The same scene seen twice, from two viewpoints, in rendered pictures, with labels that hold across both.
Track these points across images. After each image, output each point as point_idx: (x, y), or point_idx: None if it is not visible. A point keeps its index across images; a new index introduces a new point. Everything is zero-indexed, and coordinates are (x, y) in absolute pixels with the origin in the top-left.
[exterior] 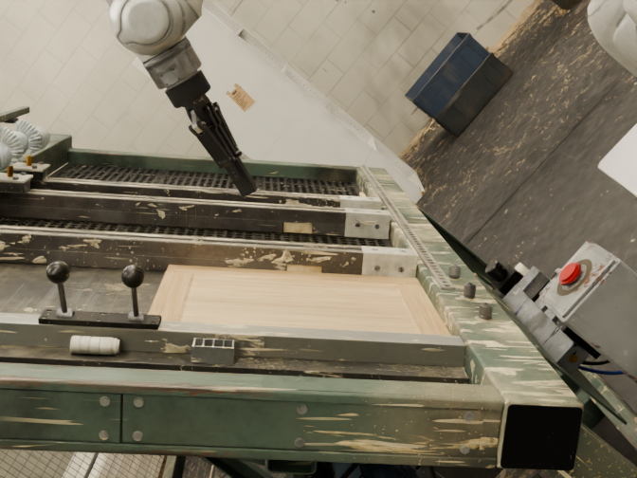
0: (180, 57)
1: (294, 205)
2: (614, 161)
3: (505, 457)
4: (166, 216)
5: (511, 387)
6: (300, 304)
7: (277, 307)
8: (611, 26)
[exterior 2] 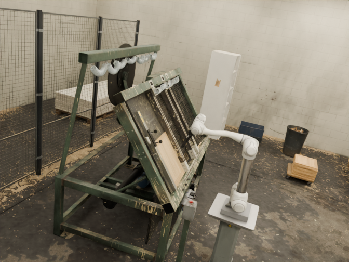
0: None
1: None
2: (219, 195)
3: (163, 205)
4: (174, 117)
5: (172, 201)
6: (170, 159)
7: (167, 157)
8: (233, 188)
